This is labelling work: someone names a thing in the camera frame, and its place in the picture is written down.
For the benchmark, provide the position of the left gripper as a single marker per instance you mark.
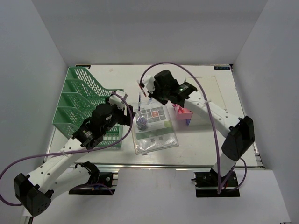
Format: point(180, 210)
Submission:
point(124, 120)

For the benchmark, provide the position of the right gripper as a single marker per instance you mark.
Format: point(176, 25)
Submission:
point(154, 95)

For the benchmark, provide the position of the pink drawer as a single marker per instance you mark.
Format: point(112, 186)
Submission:
point(182, 113)

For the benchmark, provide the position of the red pen with cap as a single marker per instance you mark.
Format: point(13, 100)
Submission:
point(142, 89)

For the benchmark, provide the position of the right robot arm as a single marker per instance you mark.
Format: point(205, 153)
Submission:
point(238, 132)

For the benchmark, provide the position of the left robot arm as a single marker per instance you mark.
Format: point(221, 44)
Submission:
point(37, 189)

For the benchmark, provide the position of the purple tape roll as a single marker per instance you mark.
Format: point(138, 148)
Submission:
point(141, 122)

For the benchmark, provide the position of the dark blue pen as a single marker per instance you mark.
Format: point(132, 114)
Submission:
point(139, 101)

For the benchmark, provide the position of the blue drawer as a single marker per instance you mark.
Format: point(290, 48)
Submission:
point(188, 122)

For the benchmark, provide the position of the clear plastic document pouch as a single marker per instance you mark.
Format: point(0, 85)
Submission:
point(159, 133)

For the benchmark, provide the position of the green mesh file organizer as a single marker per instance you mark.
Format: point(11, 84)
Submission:
point(80, 95)

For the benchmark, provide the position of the white drawer cabinet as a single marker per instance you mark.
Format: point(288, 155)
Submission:
point(213, 93)

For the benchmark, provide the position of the xdof label sticker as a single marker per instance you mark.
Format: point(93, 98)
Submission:
point(222, 67)

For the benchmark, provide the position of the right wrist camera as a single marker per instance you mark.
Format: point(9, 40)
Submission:
point(148, 83)

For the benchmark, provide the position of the metal table edge rail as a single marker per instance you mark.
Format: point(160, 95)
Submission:
point(149, 166)

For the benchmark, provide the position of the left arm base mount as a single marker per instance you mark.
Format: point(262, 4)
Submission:
point(99, 183)

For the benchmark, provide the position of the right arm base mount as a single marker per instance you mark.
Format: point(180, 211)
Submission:
point(206, 185)

